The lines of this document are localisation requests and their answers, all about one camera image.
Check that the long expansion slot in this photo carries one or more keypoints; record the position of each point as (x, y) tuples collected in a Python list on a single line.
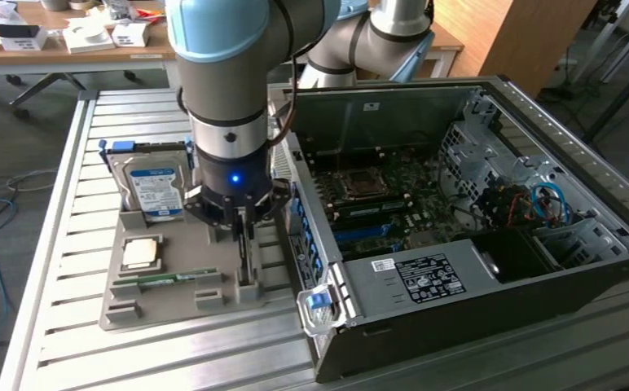
[(364, 234)]

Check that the wooden cabinet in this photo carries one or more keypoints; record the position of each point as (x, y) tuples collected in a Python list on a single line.
[(510, 40)]

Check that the hard disk in blue caddy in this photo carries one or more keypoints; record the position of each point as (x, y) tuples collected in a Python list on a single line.
[(151, 187)]

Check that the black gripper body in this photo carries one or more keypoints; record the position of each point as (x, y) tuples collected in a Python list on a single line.
[(233, 179)]

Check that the metal drive cage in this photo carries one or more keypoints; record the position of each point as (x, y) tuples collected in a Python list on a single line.
[(472, 159)]

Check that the grey metal cup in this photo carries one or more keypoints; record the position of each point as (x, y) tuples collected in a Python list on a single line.
[(54, 5)]

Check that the small white labelled box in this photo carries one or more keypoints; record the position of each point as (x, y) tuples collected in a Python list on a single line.
[(130, 38)]

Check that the metal disk bay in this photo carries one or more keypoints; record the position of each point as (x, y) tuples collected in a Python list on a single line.
[(586, 244)]

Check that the green RAM stick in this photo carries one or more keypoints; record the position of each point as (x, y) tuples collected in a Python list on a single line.
[(165, 279)]

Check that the CPU chip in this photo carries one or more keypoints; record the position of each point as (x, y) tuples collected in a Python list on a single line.
[(141, 252)]

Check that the wooden office desk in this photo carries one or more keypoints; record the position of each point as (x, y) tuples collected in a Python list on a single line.
[(448, 40), (49, 57)]

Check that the open black PC case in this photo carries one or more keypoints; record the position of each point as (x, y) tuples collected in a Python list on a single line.
[(456, 326)]

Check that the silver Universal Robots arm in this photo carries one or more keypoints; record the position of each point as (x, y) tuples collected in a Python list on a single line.
[(222, 81)]

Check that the grey parts rack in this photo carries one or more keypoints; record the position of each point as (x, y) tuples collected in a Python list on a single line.
[(183, 293)]

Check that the grey power supply unit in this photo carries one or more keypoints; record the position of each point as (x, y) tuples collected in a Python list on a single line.
[(380, 285)]

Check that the orange red tool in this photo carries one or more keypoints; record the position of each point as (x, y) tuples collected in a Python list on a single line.
[(149, 16)]

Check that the white tape roll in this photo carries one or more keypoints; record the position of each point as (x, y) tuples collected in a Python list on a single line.
[(99, 37)]

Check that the green motherboard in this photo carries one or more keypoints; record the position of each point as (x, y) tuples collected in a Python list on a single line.
[(429, 212)]

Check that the CPU socket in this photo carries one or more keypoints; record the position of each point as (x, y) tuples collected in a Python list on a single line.
[(364, 185)]

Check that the white box with black insert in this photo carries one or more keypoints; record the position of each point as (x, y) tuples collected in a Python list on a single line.
[(21, 44)]

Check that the blue case latch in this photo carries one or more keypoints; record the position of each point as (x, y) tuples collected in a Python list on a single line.
[(316, 302)]

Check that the white flat box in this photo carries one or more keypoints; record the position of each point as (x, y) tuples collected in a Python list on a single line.
[(83, 48)]

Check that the black graphics card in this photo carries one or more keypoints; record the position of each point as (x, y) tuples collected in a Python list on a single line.
[(245, 260)]

